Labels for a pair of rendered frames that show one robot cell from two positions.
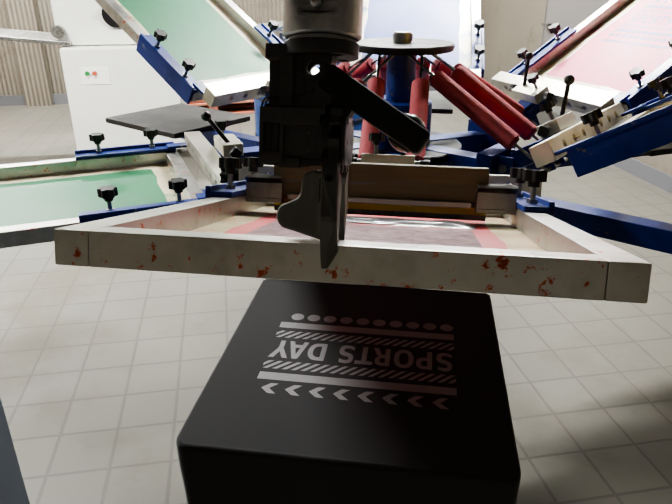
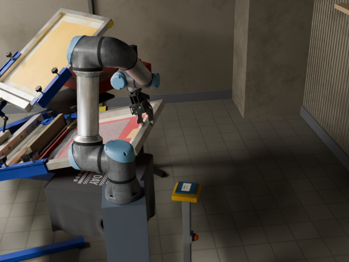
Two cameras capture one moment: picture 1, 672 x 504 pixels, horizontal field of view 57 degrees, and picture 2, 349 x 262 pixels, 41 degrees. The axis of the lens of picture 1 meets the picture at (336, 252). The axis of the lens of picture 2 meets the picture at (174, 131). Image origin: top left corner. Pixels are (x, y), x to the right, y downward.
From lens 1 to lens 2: 229 cm
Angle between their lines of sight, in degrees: 76
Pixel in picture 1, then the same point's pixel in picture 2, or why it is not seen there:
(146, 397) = not seen: outside the picture
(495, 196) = (68, 119)
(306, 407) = not seen: hidden behind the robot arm
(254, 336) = (84, 187)
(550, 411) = (6, 218)
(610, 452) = (38, 208)
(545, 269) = (160, 107)
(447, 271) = (156, 115)
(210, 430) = not seen: hidden behind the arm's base
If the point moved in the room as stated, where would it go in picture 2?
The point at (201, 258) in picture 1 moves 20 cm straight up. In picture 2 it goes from (145, 136) to (143, 99)
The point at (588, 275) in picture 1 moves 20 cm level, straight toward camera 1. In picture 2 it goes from (161, 105) to (193, 111)
